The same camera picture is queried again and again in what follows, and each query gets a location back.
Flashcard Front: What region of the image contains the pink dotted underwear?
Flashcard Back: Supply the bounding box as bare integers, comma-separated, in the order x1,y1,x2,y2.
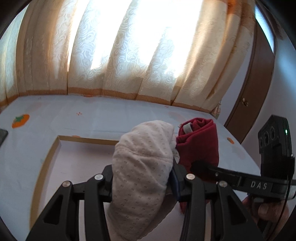
106,120,179,240

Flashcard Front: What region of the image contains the person's right hand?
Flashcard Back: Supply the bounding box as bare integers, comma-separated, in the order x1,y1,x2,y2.
242,197,290,224

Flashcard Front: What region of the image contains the curtain tassel tieback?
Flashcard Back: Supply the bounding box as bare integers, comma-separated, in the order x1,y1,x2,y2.
211,101,221,119

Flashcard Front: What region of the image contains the shallow cardboard box tray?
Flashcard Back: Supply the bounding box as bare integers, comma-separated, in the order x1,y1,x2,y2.
29,136,184,240

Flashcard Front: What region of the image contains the brown wooden door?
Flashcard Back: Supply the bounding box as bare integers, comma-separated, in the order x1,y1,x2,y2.
224,22,275,143

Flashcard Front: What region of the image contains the brass door knob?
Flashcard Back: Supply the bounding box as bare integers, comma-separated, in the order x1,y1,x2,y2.
241,98,249,107

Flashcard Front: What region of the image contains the white persimmon print tablecloth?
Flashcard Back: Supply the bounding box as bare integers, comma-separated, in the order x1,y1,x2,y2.
1,95,260,240

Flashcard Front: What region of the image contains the black smartphone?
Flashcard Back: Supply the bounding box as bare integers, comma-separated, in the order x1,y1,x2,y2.
0,129,8,146

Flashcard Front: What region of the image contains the orange cream patterned curtain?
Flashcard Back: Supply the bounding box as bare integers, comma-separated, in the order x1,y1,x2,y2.
1,1,255,113

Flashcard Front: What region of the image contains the black cable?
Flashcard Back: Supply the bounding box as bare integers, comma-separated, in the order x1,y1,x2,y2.
270,192,292,241

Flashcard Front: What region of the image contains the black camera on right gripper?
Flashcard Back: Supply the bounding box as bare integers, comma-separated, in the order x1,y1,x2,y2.
257,115,295,180

